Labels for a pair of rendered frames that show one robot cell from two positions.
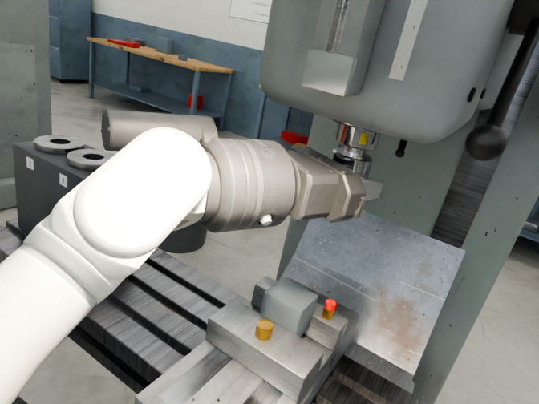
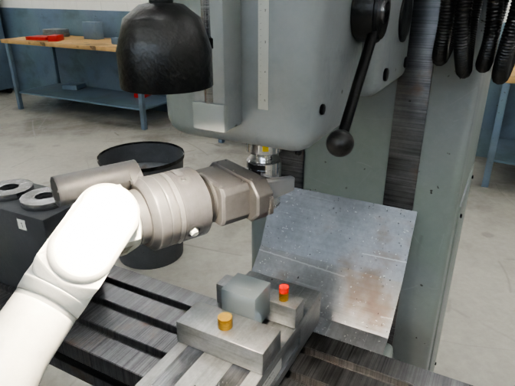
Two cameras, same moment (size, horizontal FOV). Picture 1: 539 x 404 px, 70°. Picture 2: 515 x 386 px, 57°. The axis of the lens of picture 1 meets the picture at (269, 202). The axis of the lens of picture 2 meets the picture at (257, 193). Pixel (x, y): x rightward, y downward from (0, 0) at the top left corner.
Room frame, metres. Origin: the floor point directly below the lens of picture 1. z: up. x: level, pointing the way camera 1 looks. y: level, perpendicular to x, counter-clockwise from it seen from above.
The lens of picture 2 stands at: (-0.16, -0.08, 1.48)
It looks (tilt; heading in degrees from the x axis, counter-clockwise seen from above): 24 degrees down; 0
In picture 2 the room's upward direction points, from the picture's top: straight up
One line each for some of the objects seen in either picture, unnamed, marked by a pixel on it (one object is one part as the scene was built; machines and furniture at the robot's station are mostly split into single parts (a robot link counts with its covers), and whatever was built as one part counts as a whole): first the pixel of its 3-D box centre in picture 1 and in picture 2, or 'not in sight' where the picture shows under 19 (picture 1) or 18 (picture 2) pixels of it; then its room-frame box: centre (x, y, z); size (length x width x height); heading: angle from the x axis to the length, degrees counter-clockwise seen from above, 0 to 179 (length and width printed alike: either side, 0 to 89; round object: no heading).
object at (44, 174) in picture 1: (76, 195); (35, 235); (0.70, 0.39, 1.01); 0.22 x 0.12 x 0.20; 64
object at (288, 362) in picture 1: (262, 345); (227, 335); (0.40, -0.03, 1.00); 0.15 x 0.06 x 0.04; 62
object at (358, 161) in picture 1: (352, 157); (264, 161); (0.44, -0.08, 1.26); 0.05 x 0.05 x 0.01
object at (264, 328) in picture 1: (264, 329); (224, 321); (0.40, -0.03, 1.03); 0.02 x 0.02 x 0.02
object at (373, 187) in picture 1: (363, 191); (277, 188); (0.41, -0.10, 1.23); 0.06 x 0.02 x 0.03; 127
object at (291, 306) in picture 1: (287, 310); (246, 301); (0.45, -0.06, 1.02); 0.06 x 0.05 x 0.06; 62
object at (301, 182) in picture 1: (282, 185); (207, 199); (0.38, -0.01, 1.23); 0.13 x 0.12 x 0.10; 37
